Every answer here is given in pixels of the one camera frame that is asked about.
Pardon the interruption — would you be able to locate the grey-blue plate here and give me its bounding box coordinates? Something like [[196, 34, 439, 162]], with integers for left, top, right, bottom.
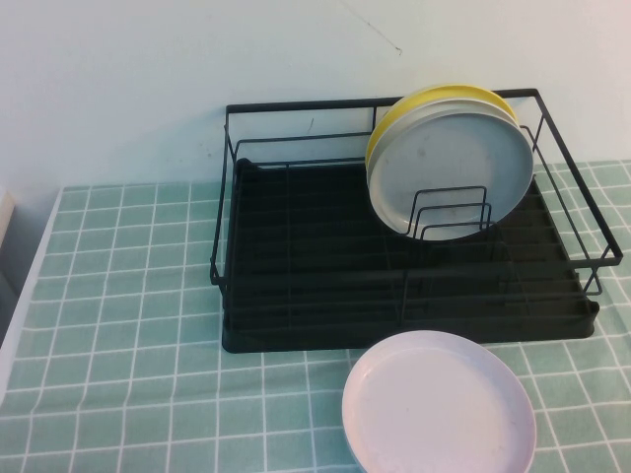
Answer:
[[367, 110, 535, 242]]

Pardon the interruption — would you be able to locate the pink plate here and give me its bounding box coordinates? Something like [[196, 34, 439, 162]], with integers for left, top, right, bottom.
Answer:
[[341, 329, 538, 473]]

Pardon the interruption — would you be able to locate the black plastic drip tray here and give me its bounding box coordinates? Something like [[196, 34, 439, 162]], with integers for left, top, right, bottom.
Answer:
[[220, 157, 602, 354]]

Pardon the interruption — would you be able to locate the green checked tablecloth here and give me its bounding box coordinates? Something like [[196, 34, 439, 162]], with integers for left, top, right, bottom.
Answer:
[[0, 160, 631, 473]]

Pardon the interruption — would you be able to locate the cream side table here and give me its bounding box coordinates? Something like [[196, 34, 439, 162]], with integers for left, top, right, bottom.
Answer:
[[0, 191, 18, 250]]

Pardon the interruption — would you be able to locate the black wire dish rack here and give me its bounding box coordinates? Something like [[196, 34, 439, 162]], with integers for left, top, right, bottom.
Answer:
[[209, 87, 621, 321]]

